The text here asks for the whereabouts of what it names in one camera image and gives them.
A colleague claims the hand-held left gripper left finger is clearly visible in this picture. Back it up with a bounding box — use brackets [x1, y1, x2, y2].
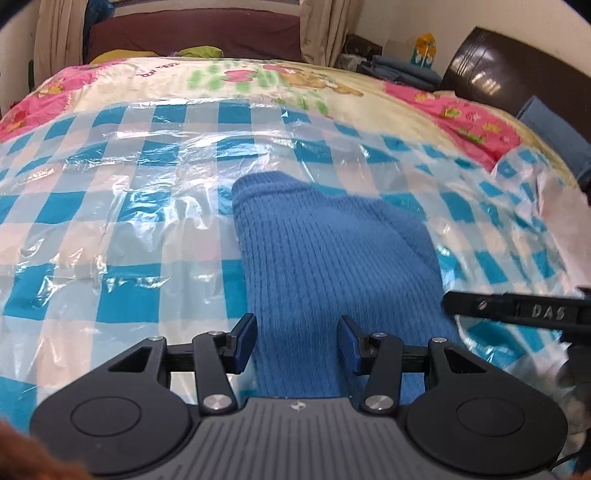
[107, 313, 258, 414]

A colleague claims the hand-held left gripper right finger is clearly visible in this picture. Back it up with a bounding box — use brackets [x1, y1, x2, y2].
[338, 315, 490, 415]

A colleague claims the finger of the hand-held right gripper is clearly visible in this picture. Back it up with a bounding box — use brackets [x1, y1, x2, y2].
[442, 290, 580, 344]

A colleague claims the blue knitted sweater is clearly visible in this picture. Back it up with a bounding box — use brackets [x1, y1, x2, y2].
[231, 171, 462, 400]

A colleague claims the folded blue clothes pile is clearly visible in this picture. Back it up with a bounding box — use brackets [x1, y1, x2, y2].
[355, 55, 444, 90]

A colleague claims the blue white checked plastic sheet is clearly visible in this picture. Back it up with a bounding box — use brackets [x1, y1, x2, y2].
[0, 99, 591, 444]

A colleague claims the blue pillow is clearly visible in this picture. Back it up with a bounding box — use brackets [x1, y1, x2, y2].
[515, 95, 591, 178]

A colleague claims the brown fuzzy sleeve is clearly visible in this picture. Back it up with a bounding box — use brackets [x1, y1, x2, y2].
[0, 418, 93, 480]

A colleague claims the dark wooden headboard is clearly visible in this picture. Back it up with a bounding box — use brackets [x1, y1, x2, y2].
[438, 26, 591, 195]

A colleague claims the pink cream printed blanket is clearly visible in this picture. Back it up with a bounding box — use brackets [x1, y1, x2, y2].
[0, 56, 583, 185]

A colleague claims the yellow printed box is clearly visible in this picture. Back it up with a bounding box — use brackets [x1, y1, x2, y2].
[412, 32, 437, 69]

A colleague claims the dark brown bag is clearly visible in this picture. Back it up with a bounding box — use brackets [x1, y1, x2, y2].
[339, 34, 384, 70]

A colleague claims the yellow green cloth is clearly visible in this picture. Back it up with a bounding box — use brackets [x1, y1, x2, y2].
[90, 45, 225, 64]

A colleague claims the beige curtain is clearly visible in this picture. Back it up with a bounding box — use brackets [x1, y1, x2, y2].
[33, 0, 95, 88]
[300, 0, 356, 68]

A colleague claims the maroon upholstered bench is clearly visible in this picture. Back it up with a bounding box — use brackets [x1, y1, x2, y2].
[89, 10, 306, 64]

